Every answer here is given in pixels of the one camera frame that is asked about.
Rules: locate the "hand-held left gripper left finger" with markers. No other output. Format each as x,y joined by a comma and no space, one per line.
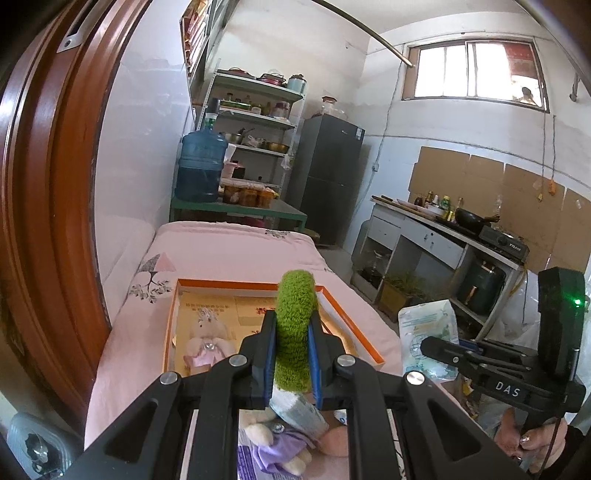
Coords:
269,364

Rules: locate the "teal enamel pot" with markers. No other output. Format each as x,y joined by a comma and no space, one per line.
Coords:
298,83

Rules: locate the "green fuzzy plush toy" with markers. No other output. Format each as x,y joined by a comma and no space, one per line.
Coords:
295,323

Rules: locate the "cardboard wall panel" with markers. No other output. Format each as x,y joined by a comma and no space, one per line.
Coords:
531,203
485,180
438,170
572,226

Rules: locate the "person's right forearm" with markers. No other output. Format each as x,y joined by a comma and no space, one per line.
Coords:
577,454

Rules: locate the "cream teddy bear purple dress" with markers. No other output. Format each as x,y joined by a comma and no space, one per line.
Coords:
272,450

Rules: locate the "crate with green plants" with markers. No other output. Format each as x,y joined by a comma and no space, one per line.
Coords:
401,288

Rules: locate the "white electric fan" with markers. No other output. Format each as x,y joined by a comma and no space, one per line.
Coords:
37,447

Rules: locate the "pink plush toy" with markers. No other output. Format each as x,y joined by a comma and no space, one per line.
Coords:
334,443

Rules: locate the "dark grey fridge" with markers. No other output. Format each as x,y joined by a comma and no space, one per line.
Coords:
330,180

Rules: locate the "blue water jug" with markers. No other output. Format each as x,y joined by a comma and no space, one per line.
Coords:
201,166

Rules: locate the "brown wooden headboard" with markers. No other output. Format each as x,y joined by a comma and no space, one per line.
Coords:
46,184

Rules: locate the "curved metal rod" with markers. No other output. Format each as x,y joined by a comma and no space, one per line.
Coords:
369,27

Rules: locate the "person's right hand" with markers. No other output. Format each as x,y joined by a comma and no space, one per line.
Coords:
512,438

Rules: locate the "black gas stove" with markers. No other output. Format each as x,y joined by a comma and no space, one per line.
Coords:
503,242

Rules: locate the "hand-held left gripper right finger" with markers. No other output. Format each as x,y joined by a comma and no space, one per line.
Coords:
314,364

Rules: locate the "water jug pump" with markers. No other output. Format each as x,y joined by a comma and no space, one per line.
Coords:
212,113

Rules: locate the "white metal shelf rack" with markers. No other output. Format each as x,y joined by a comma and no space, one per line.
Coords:
258,120

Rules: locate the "white plastic bag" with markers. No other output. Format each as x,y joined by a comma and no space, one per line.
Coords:
521,314

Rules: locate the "red cooking pot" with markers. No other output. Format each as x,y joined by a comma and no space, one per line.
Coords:
272,78

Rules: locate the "glass jar with lid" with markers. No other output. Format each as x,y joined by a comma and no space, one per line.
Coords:
328,105

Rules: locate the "window with metal frame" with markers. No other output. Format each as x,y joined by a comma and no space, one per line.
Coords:
475,69

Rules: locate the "orange rimmed cardboard box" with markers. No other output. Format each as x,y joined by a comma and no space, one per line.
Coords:
207,304

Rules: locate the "row of condiment bottles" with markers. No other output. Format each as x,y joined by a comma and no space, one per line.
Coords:
436,203

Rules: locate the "black wok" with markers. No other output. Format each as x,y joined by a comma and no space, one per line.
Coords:
471,217

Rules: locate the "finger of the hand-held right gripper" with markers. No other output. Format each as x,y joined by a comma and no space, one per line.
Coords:
503,347
443,348

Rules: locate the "group of food jars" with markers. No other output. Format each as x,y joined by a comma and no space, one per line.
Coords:
244,191

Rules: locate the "white kitchen cabinet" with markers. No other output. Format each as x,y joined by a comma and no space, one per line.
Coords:
415,240

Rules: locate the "wall shelf with boxes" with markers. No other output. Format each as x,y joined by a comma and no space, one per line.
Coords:
198,27

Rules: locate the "grey white tissue pack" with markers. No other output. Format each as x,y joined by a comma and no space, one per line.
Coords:
298,410

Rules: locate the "plush bunny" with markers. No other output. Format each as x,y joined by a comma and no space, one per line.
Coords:
207,339

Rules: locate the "green table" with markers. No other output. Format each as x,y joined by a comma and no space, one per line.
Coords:
258,210

